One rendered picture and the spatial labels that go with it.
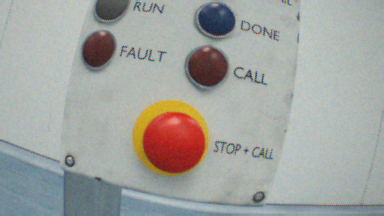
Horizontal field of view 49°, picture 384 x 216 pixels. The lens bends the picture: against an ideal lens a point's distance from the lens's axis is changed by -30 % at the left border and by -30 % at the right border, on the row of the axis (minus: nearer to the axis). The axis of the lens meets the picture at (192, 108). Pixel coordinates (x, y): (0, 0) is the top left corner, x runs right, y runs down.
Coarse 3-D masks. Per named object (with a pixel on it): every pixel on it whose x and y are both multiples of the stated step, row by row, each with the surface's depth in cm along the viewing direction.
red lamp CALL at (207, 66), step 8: (208, 48) 39; (192, 56) 39; (200, 56) 38; (208, 56) 38; (216, 56) 39; (224, 56) 39; (192, 64) 38; (200, 64) 38; (208, 64) 38; (216, 64) 39; (224, 64) 39; (192, 72) 39; (200, 72) 38; (208, 72) 39; (216, 72) 39; (224, 72) 39; (200, 80) 39; (208, 80) 39; (216, 80) 39
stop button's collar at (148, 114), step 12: (156, 108) 39; (168, 108) 39; (180, 108) 39; (192, 108) 39; (144, 120) 39; (204, 120) 39; (204, 132) 39; (144, 156) 39; (204, 156) 39; (156, 168) 39; (192, 168) 39
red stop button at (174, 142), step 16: (176, 112) 37; (160, 128) 36; (176, 128) 36; (192, 128) 37; (144, 144) 37; (160, 144) 36; (176, 144) 36; (192, 144) 37; (160, 160) 36; (176, 160) 37; (192, 160) 37
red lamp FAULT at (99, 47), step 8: (96, 32) 37; (104, 32) 37; (88, 40) 37; (96, 40) 37; (104, 40) 37; (112, 40) 38; (88, 48) 37; (96, 48) 37; (104, 48) 37; (112, 48) 38; (88, 56) 37; (96, 56) 37; (104, 56) 37; (88, 64) 38; (96, 64) 37
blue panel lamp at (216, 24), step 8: (208, 8) 38; (216, 8) 38; (224, 8) 38; (200, 16) 38; (208, 16) 38; (216, 16) 38; (224, 16) 38; (232, 16) 39; (200, 24) 38; (208, 24) 38; (216, 24) 38; (224, 24) 38; (232, 24) 39; (208, 32) 39; (216, 32) 38; (224, 32) 39
